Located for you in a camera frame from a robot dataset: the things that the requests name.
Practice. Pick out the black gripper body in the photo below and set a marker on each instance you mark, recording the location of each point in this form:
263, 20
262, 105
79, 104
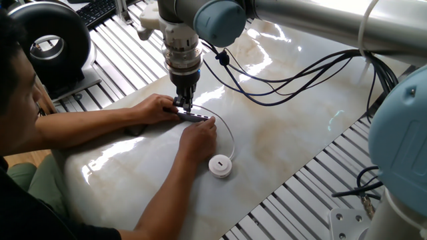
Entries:
184, 81

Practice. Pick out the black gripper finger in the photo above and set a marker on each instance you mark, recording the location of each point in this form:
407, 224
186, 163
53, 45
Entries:
178, 101
188, 103

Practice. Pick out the dark grey USB docking station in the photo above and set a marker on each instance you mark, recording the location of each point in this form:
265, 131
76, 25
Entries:
195, 116

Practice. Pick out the white round USB hub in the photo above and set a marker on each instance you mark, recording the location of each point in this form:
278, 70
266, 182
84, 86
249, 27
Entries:
220, 166

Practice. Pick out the silver grey UR5 robot arm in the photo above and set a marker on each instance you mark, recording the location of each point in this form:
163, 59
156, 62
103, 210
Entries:
317, 20

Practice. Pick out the person's left forearm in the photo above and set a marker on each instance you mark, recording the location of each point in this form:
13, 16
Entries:
83, 128

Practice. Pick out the person's right forearm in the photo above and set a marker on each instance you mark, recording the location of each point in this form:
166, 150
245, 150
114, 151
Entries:
160, 206

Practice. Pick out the person's left hand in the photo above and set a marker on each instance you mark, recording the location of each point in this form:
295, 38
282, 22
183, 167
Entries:
153, 110

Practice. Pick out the person's right hand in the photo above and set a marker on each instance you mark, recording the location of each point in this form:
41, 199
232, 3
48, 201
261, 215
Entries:
197, 141

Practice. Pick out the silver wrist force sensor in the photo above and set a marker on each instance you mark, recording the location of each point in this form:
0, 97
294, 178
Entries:
183, 55

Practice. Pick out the small black bolt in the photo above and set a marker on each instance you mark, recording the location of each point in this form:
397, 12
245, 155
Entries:
77, 97

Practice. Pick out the black keyboard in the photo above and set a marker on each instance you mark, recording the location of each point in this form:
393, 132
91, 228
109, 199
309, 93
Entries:
96, 11

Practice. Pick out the green trousers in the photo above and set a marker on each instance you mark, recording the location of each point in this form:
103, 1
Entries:
43, 183

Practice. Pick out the person's head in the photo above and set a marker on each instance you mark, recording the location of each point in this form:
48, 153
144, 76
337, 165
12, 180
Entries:
13, 83

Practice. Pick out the black shirt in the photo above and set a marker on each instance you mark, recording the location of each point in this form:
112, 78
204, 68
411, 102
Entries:
33, 210

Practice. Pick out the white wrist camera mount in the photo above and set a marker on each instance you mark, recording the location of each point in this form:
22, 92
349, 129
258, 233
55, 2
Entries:
173, 26

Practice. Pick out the silver frame bracket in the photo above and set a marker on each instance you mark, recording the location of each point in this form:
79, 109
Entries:
123, 13

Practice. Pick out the grey device base plate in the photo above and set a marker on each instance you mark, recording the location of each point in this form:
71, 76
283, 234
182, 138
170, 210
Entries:
86, 83

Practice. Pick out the aluminium frame post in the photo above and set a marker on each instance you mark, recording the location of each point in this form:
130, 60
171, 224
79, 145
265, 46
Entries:
46, 100

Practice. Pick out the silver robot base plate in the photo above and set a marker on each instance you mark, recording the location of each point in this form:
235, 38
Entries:
347, 223

